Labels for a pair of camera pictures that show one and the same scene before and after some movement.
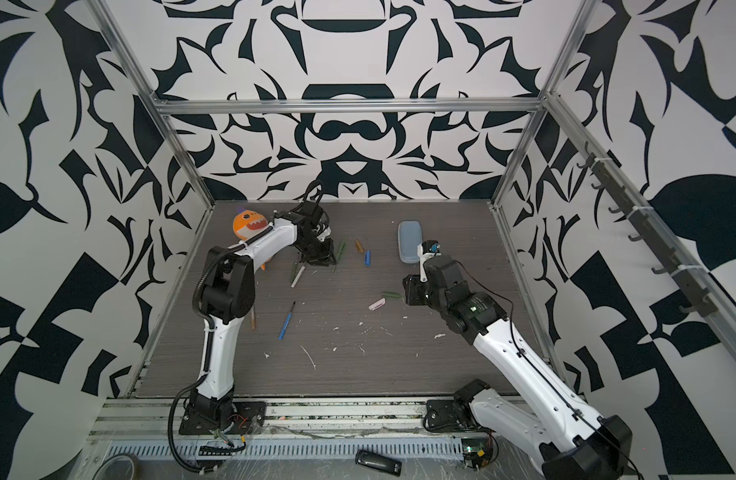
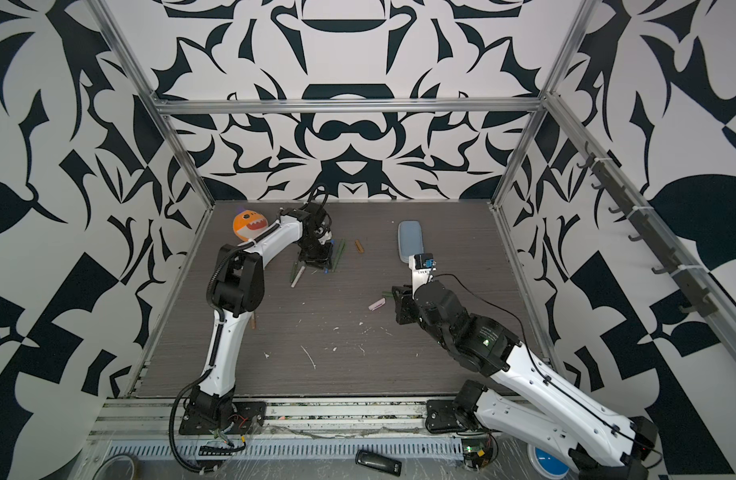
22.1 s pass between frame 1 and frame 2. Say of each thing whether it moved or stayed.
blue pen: moved
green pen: moved
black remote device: stayed
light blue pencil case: stayed
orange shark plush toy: stayed
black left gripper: stayed
